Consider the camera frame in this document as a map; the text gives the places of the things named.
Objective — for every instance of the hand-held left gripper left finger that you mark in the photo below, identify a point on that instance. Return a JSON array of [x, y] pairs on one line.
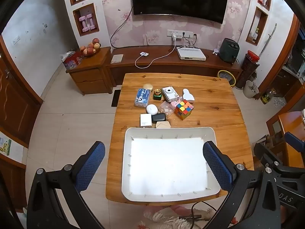
[[91, 164]]

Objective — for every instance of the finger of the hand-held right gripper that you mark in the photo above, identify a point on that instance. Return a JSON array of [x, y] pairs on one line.
[[264, 153], [295, 142]]

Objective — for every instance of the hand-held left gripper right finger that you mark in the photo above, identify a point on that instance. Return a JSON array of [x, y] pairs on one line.
[[218, 165]]

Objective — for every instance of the white plastic tray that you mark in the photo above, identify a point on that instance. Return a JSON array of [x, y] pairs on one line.
[[166, 167]]

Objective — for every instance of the orange wooden side table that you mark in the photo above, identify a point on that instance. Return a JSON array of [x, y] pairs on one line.
[[289, 124]]

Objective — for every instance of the yellow oil bottle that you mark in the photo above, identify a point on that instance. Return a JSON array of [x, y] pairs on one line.
[[268, 97]]

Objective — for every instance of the grey bucket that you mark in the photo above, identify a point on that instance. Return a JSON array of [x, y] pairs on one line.
[[250, 90]]

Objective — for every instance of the multicoloured puzzle cube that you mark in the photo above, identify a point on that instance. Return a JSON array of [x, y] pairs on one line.
[[184, 109]]

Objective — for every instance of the beige wooden block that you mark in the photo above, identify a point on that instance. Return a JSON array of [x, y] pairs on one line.
[[163, 124]]

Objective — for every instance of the small white box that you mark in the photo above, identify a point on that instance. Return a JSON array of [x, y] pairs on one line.
[[145, 120]]

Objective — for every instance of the pink fluffy rug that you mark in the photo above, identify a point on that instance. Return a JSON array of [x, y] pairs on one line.
[[164, 217]]

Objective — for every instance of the pink round tape roll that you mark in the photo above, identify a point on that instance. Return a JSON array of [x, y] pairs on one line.
[[176, 102]]

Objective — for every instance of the clear plastic box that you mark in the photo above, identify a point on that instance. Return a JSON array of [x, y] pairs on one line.
[[166, 109]]

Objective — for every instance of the white bottle-shaped box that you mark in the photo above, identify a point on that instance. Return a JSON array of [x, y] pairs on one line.
[[188, 96]]

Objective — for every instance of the black rectangular case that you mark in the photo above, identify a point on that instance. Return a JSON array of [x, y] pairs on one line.
[[158, 117]]

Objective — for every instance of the white round earbud case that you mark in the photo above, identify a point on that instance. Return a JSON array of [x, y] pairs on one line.
[[152, 109]]

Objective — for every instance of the silver microwave oven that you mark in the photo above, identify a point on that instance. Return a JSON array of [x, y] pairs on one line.
[[297, 59]]

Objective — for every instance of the blue tissue pack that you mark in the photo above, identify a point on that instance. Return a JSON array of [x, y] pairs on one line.
[[142, 97]]

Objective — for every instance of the tall jar with red lid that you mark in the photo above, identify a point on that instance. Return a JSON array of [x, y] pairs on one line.
[[247, 69]]

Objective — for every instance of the wooden drawer cabinet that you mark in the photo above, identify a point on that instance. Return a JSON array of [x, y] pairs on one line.
[[90, 76]]

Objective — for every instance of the green jar with gold lid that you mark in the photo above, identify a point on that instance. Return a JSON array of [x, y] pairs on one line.
[[157, 95]]

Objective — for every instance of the round beige compact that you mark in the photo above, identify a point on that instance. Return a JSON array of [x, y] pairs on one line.
[[148, 86]]

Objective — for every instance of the brown wooden door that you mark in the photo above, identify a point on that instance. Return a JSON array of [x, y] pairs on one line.
[[14, 100]]

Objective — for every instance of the red tissue box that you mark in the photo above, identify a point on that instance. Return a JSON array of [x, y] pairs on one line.
[[72, 60]]

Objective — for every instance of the long grey stick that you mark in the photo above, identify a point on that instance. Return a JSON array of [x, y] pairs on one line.
[[269, 39]]

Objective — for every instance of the beige coaster mat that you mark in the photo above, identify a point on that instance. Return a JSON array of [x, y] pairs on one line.
[[116, 59]]

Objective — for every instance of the dark green air fryer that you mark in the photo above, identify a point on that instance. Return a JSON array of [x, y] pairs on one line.
[[229, 50]]

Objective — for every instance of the fruit bowl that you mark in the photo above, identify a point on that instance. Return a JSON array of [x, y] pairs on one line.
[[91, 53]]

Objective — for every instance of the small white figurine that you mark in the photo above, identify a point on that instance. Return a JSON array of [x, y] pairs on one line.
[[216, 51]]

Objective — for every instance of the white set-top box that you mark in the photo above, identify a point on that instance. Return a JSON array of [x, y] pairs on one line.
[[191, 54]]

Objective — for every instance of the long wooden television stand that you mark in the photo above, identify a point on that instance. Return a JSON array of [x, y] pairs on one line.
[[162, 64]]

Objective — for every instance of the white charger plug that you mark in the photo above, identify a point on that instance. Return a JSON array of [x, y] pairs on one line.
[[176, 37]]

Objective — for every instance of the pink dumbbell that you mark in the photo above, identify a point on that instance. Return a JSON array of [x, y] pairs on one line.
[[83, 23], [91, 21]]

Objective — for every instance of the white instant camera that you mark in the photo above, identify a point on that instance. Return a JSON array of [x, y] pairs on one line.
[[169, 93]]

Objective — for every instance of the colourful wall poster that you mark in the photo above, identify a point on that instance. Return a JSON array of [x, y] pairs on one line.
[[5, 146]]

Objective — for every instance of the white wall socket strip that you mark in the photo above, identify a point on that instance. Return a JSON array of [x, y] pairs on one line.
[[170, 32]]

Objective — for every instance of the white light switch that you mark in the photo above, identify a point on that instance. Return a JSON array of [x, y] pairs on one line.
[[16, 40]]

